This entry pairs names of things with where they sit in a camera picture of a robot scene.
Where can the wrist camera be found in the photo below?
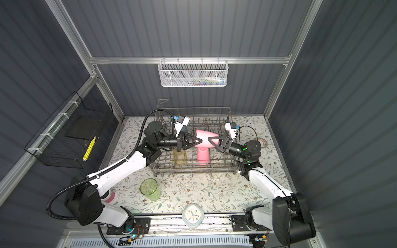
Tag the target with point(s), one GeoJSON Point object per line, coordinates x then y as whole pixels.
{"type": "Point", "coordinates": [180, 125]}
{"type": "Point", "coordinates": [232, 129]}

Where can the black pad in basket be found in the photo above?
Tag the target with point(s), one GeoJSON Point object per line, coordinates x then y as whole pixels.
{"type": "Point", "coordinates": [83, 128]}

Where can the white square clock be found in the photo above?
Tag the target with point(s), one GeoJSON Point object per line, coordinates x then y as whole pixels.
{"type": "Point", "coordinates": [193, 215]}

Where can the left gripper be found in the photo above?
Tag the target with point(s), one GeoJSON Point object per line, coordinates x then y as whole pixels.
{"type": "Point", "coordinates": [181, 142]}

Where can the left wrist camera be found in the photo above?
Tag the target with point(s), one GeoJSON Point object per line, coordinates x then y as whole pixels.
{"type": "Point", "coordinates": [180, 125]}

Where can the pink cup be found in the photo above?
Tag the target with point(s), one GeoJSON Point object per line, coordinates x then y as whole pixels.
{"type": "Point", "coordinates": [204, 136]}
{"type": "Point", "coordinates": [203, 155]}

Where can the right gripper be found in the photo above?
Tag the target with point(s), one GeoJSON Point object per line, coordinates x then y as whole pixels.
{"type": "Point", "coordinates": [226, 148]}

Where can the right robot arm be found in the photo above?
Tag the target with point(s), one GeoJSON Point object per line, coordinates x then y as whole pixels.
{"type": "Point", "coordinates": [289, 217]}

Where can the black wire wall basket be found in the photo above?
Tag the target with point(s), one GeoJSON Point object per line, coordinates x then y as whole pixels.
{"type": "Point", "coordinates": [70, 138]}

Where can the grey wire dish rack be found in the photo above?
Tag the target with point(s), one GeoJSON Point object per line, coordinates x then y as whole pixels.
{"type": "Point", "coordinates": [210, 119]}

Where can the yellow transparent cup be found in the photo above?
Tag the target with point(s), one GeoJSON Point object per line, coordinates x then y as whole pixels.
{"type": "Point", "coordinates": [180, 157]}

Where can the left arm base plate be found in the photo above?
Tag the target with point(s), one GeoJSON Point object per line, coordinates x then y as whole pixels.
{"type": "Point", "coordinates": [139, 226]}

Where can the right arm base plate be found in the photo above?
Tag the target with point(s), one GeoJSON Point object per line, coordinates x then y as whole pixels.
{"type": "Point", "coordinates": [239, 223]}

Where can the green transparent cup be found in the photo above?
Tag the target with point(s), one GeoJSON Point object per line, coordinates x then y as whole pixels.
{"type": "Point", "coordinates": [150, 189]}

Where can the yellow marker in black basket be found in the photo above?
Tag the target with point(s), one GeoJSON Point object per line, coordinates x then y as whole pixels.
{"type": "Point", "coordinates": [89, 149]}

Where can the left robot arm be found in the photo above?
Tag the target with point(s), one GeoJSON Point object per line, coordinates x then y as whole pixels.
{"type": "Point", "coordinates": [85, 197]}

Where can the markers in white basket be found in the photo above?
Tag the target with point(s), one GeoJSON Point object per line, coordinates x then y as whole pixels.
{"type": "Point", "coordinates": [209, 81]}

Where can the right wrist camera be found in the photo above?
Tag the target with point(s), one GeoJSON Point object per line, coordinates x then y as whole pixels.
{"type": "Point", "coordinates": [232, 129]}

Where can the white mesh wall basket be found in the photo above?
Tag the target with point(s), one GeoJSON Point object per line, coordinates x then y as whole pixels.
{"type": "Point", "coordinates": [174, 74]}

